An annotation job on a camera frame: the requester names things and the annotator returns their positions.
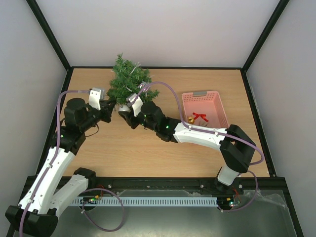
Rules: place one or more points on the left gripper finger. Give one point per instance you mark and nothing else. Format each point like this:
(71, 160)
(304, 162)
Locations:
(107, 102)
(111, 107)

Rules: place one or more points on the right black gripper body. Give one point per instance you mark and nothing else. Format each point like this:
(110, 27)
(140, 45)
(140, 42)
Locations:
(130, 118)

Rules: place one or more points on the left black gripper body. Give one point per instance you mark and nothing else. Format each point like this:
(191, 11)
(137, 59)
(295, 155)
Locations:
(105, 117)

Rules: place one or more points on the small green christmas tree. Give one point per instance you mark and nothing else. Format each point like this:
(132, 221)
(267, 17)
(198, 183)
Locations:
(120, 98)

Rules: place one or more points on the clear string lights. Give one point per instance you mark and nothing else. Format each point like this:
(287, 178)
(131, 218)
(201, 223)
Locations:
(128, 76)

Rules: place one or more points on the pink plastic basket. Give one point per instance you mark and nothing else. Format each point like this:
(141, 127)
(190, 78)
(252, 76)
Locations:
(205, 102)

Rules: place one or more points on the white ball ornament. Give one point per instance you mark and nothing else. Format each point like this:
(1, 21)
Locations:
(123, 108)

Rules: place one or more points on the silver gift box ornament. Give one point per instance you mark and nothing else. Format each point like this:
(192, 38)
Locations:
(144, 86)

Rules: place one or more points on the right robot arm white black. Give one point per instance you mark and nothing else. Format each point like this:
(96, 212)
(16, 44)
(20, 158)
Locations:
(234, 144)

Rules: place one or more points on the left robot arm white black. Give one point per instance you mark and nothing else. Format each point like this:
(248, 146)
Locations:
(38, 212)

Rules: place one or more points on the burlap bow ornament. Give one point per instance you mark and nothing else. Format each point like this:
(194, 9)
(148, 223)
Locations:
(204, 124)

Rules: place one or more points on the red ribbon bow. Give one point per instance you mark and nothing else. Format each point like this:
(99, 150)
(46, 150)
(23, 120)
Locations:
(202, 116)

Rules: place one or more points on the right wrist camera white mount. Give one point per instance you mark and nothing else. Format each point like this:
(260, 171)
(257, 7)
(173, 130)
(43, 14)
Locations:
(135, 103)

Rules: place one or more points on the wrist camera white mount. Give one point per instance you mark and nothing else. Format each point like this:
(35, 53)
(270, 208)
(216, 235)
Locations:
(135, 103)
(95, 96)

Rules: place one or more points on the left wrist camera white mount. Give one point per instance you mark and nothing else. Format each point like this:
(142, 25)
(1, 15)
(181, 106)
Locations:
(95, 96)

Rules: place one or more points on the light blue cable duct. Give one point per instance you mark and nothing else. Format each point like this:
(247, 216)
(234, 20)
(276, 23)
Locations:
(155, 202)

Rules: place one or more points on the black aluminium rail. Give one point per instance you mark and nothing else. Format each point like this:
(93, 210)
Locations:
(205, 186)

